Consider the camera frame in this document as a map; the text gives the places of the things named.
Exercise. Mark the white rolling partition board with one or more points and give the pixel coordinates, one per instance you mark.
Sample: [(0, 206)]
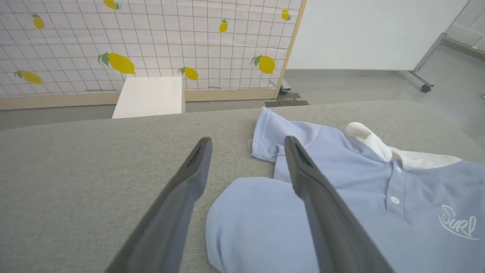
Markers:
[(371, 34)]

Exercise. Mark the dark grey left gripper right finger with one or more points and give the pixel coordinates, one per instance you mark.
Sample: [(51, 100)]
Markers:
[(326, 220)]

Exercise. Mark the lemon print partition screen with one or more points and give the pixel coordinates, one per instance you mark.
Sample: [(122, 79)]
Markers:
[(159, 38)]

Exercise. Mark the wide black floor patch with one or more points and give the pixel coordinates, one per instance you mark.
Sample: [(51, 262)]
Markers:
[(293, 102)]

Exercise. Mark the white pillar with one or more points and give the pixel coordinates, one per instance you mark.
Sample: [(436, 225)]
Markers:
[(149, 96)]

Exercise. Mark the white framed panel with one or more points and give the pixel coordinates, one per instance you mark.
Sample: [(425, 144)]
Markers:
[(471, 30)]

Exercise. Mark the light blue polo shirt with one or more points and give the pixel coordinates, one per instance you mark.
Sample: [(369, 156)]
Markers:
[(379, 227)]

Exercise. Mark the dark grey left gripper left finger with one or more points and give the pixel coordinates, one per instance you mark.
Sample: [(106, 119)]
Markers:
[(170, 212)]

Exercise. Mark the metal partition foot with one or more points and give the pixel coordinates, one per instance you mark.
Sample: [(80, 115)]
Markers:
[(284, 86)]

